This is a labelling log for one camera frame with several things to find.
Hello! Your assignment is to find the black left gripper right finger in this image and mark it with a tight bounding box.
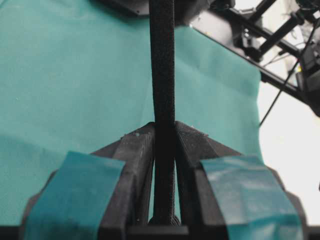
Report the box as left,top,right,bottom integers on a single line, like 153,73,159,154
175,121,308,240

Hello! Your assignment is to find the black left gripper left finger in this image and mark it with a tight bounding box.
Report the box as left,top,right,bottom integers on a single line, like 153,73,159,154
20,122,155,240

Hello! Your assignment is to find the black Velcro strap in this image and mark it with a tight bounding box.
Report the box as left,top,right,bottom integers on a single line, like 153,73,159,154
147,0,181,227

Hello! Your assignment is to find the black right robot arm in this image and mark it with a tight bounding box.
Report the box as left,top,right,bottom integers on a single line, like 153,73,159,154
296,40,320,117

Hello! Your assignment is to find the teal green table cloth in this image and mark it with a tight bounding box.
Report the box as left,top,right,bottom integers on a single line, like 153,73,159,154
0,0,261,226

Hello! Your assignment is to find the black aluminium table frame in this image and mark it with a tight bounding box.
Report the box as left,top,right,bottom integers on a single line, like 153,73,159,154
174,0,320,103

